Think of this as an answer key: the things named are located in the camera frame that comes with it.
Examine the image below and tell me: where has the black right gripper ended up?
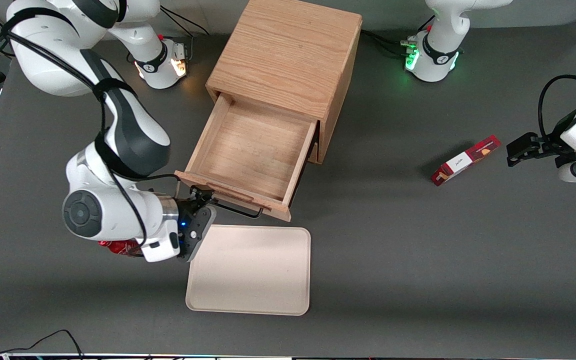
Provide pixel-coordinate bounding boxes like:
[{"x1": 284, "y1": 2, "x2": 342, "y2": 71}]
[{"x1": 175, "y1": 186, "x2": 216, "y2": 226}]

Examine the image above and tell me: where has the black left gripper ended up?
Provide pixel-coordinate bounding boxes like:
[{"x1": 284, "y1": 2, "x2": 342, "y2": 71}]
[{"x1": 506, "y1": 131, "x2": 576, "y2": 169}]

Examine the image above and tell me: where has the black metal drawer handle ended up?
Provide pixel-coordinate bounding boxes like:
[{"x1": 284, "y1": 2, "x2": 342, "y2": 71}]
[{"x1": 208, "y1": 190, "x2": 265, "y2": 219}]

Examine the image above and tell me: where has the light wooden drawer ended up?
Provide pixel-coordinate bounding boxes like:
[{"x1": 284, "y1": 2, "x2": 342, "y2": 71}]
[{"x1": 174, "y1": 92, "x2": 319, "y2": 222}]

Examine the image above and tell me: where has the red tartan cookie box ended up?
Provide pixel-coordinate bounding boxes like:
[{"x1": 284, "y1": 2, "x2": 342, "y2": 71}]
[{"x1": 430, "y1": 134, "x2": 502, "y2": 187}]

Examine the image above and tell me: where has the beige rectangular tray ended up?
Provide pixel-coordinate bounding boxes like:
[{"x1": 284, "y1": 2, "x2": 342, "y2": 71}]
[{"x1": 185, "y1": 224, "x2": 312, "y2": 317}]

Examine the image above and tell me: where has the red bottle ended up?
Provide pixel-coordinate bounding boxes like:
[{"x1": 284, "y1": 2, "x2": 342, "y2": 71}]
[{"x1": 98, "y1": 239, "x2": 145, "y2": 258}]

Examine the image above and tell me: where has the light wooden cabinet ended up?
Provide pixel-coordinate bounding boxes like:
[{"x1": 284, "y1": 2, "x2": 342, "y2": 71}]
[{"x1": 205, "y1": 0, "x2": 363, "y2": 166}]

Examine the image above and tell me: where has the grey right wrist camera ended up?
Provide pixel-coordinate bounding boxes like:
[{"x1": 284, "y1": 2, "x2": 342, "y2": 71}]
[{"x1": 183, "y1": 205, "x2": 218, "y2": 263}]

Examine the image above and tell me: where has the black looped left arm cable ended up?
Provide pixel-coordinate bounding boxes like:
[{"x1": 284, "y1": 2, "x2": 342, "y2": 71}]
[{"x1": 538, "y1": 75, "x2": 576, "y2": 143}]

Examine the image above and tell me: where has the black right arm base cable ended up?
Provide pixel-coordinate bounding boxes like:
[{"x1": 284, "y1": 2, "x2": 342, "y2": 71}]
[{"x1": 159, "y1": 6, "x2": 210, "y2": 37}]

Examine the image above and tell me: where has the black arm base cable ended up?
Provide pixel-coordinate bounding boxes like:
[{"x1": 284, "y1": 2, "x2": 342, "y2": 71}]
[
  {"x1": 360, "y1": 29, "x2": 414, "y2": 58},
  {"x1": 159, "y1": 6, "x2": 210, "y2": 37}
]

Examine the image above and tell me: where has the black left arm base cable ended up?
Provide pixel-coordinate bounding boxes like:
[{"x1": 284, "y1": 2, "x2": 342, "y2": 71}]
[{"x1": 360, "y1": 29, "x2": 414, "y2": 58}]

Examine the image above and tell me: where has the thin black table-edge cable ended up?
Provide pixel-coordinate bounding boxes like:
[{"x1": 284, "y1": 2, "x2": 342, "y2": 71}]
[{"x1": 0, "y1": 329, "x2": 86, "y2": 360}]

